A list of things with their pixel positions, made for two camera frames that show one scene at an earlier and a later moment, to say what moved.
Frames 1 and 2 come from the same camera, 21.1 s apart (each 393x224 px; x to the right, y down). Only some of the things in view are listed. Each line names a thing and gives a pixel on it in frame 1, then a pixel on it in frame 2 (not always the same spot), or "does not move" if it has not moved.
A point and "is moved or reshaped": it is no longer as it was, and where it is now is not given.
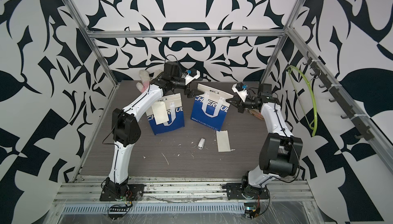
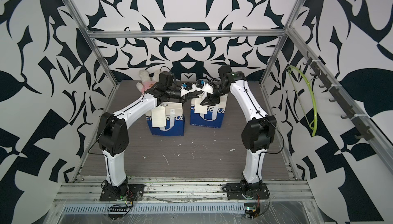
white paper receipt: [160, 112] is moved or reshaped
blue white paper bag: [174, 107] is moved or reshaped
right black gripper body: [251, 103] -> [219, 91]
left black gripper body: [179, 84] -> [175, 95]
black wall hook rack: [366, 134] does not move
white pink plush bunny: [142, 87] does not move
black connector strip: [118, 209] does not move
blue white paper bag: [210, 108] does not move
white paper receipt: [223, 141] -> [200, 109]
